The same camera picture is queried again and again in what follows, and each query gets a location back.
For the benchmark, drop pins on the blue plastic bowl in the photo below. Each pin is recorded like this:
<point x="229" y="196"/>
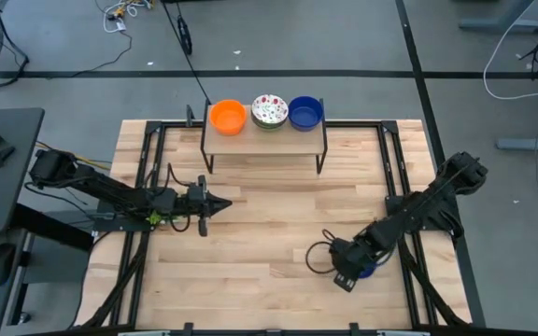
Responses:
<point x="305" y="113"/>
<point x="369" y="271"/>

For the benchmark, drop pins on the orange plastic bowl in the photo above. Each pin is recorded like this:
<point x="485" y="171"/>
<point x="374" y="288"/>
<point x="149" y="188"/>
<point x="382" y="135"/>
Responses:
<point x="228" y="116"/>

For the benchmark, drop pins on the wooden shelf with black legs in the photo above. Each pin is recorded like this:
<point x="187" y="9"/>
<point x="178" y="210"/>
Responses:
<point x="264" y="140"/>

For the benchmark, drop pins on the black aluminium frame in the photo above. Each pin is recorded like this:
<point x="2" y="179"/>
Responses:
<point x="353" y="124"/>

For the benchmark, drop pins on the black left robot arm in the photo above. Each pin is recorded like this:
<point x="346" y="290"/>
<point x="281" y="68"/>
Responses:
<point x="110" y="191"/>

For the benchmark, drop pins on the green plant in white pot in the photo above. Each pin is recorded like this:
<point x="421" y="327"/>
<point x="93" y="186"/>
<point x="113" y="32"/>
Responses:
<point x="154" y="218"/>

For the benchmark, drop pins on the black desk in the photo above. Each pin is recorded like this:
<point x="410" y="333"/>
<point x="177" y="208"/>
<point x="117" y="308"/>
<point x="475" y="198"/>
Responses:
<point x="3" y="186"/>

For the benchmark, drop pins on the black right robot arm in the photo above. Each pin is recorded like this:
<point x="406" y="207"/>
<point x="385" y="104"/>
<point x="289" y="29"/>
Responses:
<point x="428" y="210"/>

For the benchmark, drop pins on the green floral-print bowl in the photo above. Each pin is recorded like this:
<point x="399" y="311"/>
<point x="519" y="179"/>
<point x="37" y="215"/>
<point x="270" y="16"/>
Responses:
<point x="269" y="127"/>
<point x="270" y="108"/>

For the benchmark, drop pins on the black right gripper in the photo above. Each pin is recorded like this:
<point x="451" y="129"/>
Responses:
<point x="350" y="256"/>

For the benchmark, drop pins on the white power strip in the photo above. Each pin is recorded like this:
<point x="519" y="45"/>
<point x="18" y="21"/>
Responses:
<point x="119" y="21"/>

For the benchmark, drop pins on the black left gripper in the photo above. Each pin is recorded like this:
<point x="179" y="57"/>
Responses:
<point x="202" y="226"/>

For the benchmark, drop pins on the grey desk leg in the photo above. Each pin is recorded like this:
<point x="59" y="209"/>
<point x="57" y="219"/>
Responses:
<point x="530" y="144"/>
<point x="502" y="23"/>

